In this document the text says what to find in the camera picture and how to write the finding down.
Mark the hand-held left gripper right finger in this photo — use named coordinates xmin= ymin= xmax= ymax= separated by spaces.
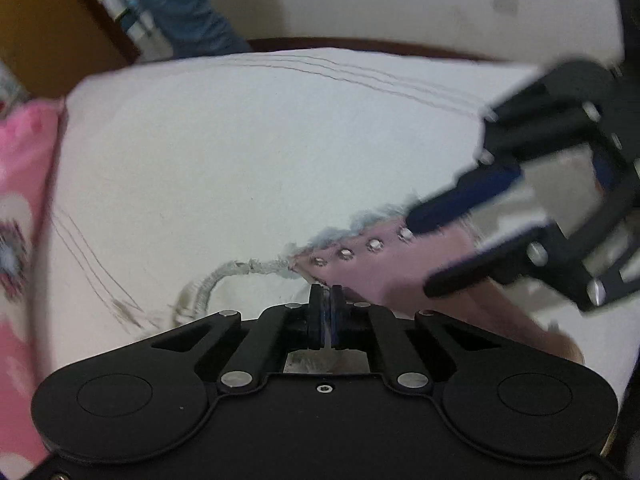
xmin=329 ymin=284 xmax=499 ymax=391

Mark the pink floral quilt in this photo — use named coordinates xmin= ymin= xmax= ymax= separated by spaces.
xmin=0 ymin=100 xmax=66 ymax=478

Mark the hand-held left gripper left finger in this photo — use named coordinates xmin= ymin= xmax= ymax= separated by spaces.
xmin=152 ymin=284 xmax=327 ymax=391

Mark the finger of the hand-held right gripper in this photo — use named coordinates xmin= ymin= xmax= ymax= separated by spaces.
xmin=406 ymin=59 xmax=618 ymax=234
xmin=424 ymin=179 xmax=640 ymax=314

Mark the brown wooden door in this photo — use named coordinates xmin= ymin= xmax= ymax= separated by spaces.
xmin=0 ymin=0 xmax=141 ymax=101

